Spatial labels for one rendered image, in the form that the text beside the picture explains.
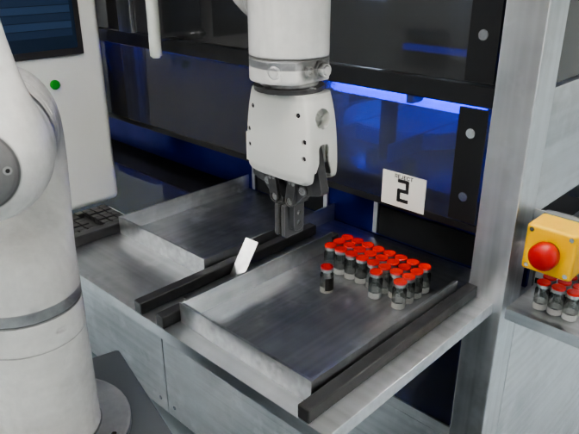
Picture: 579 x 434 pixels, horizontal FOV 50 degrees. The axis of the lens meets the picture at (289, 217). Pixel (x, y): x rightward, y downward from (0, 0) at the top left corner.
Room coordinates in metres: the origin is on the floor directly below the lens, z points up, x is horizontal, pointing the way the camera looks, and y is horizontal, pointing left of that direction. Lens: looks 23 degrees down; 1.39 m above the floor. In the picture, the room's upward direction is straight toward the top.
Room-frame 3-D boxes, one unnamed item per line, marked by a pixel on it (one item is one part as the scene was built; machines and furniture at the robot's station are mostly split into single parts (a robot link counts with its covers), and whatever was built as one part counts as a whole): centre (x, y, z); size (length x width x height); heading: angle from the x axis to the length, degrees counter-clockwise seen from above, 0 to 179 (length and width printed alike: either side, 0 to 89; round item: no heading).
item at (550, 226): (0.80, -0.39, 0.99); 0.08 x 0.07 x 0.07; 136
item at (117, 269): (0.96, 0.04, 0.87); 0.70 x 0.48 x 0.02; 46
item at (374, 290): (0.85, -0.14, 0.91); 0.02 x 0.02 x 0.05
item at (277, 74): (0.65, 0.00, 1.27); 0.09 x 0.08 x 0.03; 46
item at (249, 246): (0.89, 0.11, 0.91); 0.14 x 0.03 x 0.06; 137
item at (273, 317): (0.81, -0.05, 0.90); 0.34 x 0.26 x 0.04; 136
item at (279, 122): (0.66, 0.00, 1.21); 0.10 x 0.07 x 0.11; 46
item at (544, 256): (0.77, -0.36, 0.99); 0.04 x 0.04 x 0.04; 46
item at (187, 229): (1.13, 0.12, 0.90); 0.34 x 0.26 x 0.04; 136
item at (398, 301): (0.82, -0.17, 0.91); 0.02 x 0.02 x 0.05
